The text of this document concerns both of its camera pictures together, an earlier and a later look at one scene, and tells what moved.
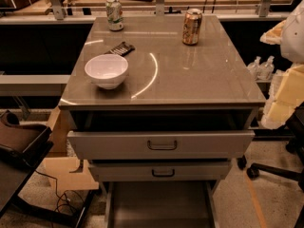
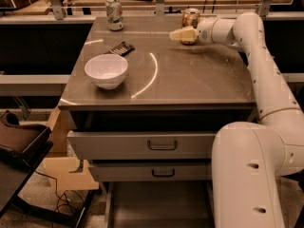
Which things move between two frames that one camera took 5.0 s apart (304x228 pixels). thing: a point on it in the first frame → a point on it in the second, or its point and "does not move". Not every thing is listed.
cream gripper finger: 286,93 → 204,28
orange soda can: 191,27 does not move
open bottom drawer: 160,204 does not move
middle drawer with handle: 161,171 does not move
